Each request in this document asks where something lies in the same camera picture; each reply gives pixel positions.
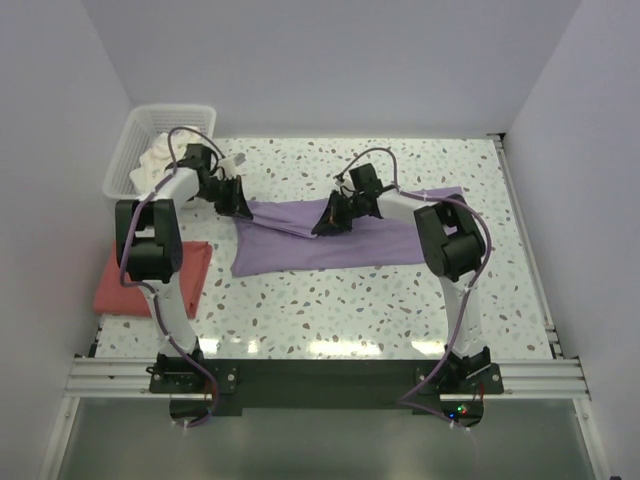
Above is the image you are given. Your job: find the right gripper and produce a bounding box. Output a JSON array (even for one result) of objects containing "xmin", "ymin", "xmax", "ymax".
[{"xmin": 313, "ymin": 190, "xmax": 365, "ymax": 237}]

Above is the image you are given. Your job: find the aluminium side rail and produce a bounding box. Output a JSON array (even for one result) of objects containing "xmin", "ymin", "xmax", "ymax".
[{"xmin": 492, "ymin": 130, "xmax": 566, "ymax": 359}]

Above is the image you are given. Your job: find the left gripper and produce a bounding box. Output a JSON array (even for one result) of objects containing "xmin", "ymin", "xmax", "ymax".
[{"xmin": 195, "ymin": 174, "xmax": 253, "ymax": 220}]

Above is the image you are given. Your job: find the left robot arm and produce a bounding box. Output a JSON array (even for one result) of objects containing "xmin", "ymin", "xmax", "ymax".
[{"xmin": 115, "ymin": 143, "xmax": 253, "ymax": 392}]

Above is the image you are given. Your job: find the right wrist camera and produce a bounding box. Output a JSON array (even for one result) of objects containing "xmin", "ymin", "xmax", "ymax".
[{"xmin": 334, "ymin": 175, "xmax": 353, "ymax": 194}]

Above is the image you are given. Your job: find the purple t shirt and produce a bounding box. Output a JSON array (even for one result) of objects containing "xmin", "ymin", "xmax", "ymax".
[{"xmin": 230, "ymin": 185, "xmax": 464, "ymax": 277}]

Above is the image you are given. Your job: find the aluminium front rail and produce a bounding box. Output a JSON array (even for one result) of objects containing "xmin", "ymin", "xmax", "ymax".
[{"xmin": 64, "ymin": 358, "xmax": 590, "ymax": 401}]

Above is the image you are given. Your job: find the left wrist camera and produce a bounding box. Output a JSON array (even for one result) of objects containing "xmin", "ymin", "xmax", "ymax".
[{"xmin": 218, "ymin": 153, "xmax": 246, "ymax": 179}]

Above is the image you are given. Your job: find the white crumpled t shirt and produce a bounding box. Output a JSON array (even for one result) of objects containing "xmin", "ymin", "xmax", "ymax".
[{"xmin": 129, "ymin": 130, "xmax": 202, "ymax": 194}]

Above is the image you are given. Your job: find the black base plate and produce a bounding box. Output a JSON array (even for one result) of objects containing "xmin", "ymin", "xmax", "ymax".
[{"xmin": 146, "ymin": 357, "xmax": 505, "ymax": 426}]

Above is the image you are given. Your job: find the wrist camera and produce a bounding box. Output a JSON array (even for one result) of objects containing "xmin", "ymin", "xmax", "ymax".
[
  {"xmin": 334, "ymin": 175, "xmax": 353, "ymax": 194},
  {"xmin": 218, "ymin": 153, "xmax": 246, "ymax": 179}
]

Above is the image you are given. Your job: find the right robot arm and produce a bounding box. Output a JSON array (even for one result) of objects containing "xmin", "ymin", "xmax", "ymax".
[{"xmin": 312, "ymin": 164, "xmax": 491, "ymax": 393}]

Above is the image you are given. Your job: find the folded red t shirt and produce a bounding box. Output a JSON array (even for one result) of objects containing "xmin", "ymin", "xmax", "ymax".
[{"xmin": 93, "ymin": 241, "xmax": 213, "ymax": 319}]

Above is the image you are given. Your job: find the white plastic laundry basket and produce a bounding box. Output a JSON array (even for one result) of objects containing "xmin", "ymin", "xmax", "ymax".
[{"xmin": 102, "ymin": 104, "xmax": 217, "ymax": 206}]

